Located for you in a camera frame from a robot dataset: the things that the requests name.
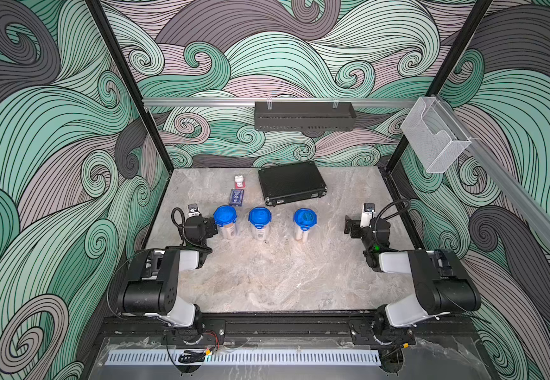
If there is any blue-lid container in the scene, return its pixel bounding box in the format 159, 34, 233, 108
248, 207, 272, 242
213, 206, 238, 240
294, 208, 318, 242

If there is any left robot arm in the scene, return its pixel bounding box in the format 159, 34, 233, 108
117, 215, 218, 328

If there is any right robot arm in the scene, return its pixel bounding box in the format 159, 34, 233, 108
344, 216, 482, 329

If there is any dark blue small box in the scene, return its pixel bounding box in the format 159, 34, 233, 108
228, 188, 245, 207

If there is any small pink-capped bottle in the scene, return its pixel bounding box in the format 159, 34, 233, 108
234, 175, 246, 189

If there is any black hard case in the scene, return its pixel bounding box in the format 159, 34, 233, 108
258, 161, 327, 207

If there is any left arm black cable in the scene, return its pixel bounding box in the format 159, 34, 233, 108
169, 206, 213, 253

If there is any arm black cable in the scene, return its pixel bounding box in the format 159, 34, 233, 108
169, 206, 213, 253
373, 198, 413, 224

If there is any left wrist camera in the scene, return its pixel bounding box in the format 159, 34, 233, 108
188, 204, 200, 218

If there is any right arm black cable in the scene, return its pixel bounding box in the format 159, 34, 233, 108
373, 198, 413, 224

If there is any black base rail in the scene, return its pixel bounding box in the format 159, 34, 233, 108
98, 310, 477, 345

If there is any clear acrylic wall holder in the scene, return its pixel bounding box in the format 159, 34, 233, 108
401, 96, 471, 174

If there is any black wall shelf tray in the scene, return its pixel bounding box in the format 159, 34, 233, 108
254, 101, 357, 135

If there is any white slotted cable duct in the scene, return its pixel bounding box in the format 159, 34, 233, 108
104, 348, 381, 367

